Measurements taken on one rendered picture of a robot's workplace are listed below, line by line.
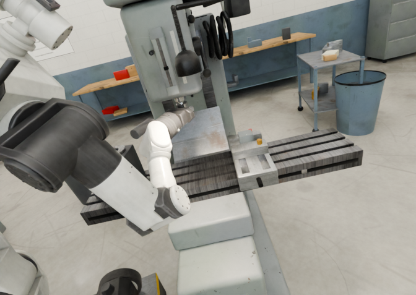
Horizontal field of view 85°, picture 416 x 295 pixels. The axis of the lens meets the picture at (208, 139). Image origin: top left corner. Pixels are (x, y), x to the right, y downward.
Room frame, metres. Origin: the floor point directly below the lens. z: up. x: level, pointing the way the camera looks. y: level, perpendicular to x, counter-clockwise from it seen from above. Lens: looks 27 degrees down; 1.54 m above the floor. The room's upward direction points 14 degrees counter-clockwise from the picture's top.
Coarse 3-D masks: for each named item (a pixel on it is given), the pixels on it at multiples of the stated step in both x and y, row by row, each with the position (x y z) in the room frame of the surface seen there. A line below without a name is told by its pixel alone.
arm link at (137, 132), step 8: (144, 120) 0.75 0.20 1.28; (152, 120) 0.75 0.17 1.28; (160, 120) 0.74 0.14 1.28; (168, 120) 0.74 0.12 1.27; (136, 128) 0.69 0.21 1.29; (144, 128) 0.71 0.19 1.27; (168, 128) 0.72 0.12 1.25; (136, 136) 0.68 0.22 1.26; (144, 136) 0.68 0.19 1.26; (144, 144) 0.67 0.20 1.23; (144, 152) 0.68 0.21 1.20
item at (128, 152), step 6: (132, 144) 0.97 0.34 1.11; (120, 150) 0.91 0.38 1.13; (126, 150) 0.92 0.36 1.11; (132, 150) 0.95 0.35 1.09; (126, 156) 0.88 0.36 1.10; (132, 156) 0.93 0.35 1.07; (132, 162) 0.91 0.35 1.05; (138, 162) 0.95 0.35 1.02; (138, 168) 0.93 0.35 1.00; (144, 174) 0.96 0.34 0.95
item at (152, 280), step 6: (150, 276) 0.81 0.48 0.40; (156, 276) 0.80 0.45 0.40; (144, 282) 0.78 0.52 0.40; (150, 282) 0.77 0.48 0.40; (156, 282) 0.77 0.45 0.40; (144, 288) 0.75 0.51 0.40; (150, 288) 0.74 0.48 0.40; (156, 288) 0.73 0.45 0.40; (162, 288) 0.80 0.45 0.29; (144, 294) 0.72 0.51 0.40; (150, 294) 0.71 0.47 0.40; (156, 294) 0.70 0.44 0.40; (162, 294) 0.76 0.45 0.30
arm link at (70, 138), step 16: (64, 112) 0.41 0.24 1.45; (80, 112) 0.42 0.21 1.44; (48, 128) 0.38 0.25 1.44; (64, 128) 0.38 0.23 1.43; (80, 128) 0.39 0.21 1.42; (96, 128) 0.41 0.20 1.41; (32, 144) 0.35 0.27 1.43; (48, 144) 0.35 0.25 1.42; (64, 144) 0.36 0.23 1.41; (80, 144) 0.38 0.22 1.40; (96, 144) 0.39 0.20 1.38; (48, 160) 0.33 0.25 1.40; (64, 160) 0.35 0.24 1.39; (80, 160) 0.37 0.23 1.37; (96, 160) 0.38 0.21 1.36; (112, 160) 0.39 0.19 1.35; (64, 176) 0.34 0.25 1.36; (80, 176) 0.37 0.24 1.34; (96, 176) 0.37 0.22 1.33
